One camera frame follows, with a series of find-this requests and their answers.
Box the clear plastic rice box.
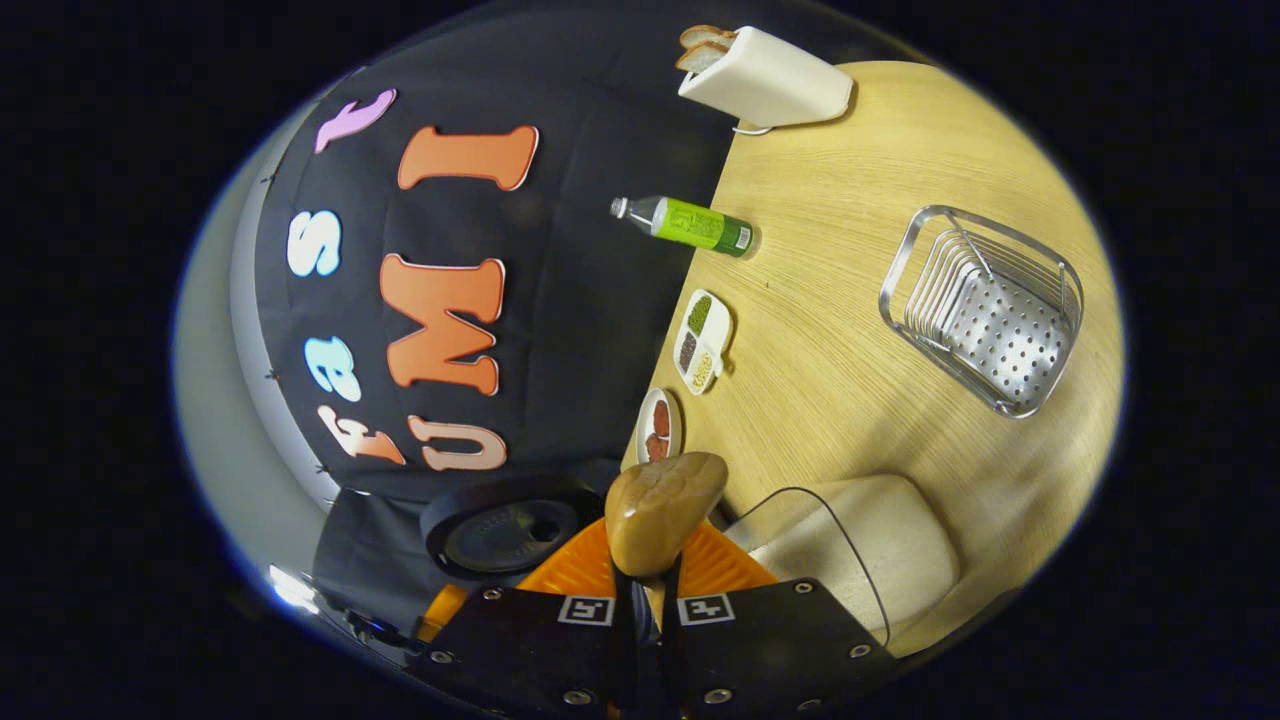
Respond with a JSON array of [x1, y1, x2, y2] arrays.
[[722, 475, 963, 649]]

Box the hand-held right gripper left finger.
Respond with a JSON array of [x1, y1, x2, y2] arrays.
[[405, 515, 642, 717]]

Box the black steel rice cooker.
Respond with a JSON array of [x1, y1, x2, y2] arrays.
[[420, 478, 608, 583]]

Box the white divided bean dish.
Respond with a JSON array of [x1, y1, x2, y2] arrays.
[[673, 289, 737, 397]]

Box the ceiling light panel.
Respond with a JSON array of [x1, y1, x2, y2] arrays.
[[268, 565, 322, 614]]

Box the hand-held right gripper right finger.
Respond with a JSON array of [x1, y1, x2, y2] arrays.
[[660, 520, 902, 717]]

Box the wooden spoon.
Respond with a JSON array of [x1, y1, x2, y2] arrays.
[[604, 452, 730, 646]]

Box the round plate with red meat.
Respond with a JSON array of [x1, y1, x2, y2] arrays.
[[636, 388, 685, 464]]

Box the black backdrop cloth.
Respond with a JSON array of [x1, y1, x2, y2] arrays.
[[232, 0, 931, 641]]

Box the green label drink bottle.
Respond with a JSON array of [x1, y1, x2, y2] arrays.
[[610, 195, 757, 260]]

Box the white toaster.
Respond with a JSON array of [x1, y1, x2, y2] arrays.
[[677, 26, 857, 137]]

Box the metal wire chopstick holder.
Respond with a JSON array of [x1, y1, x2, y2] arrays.
[[878, 205, 1087, 420]]

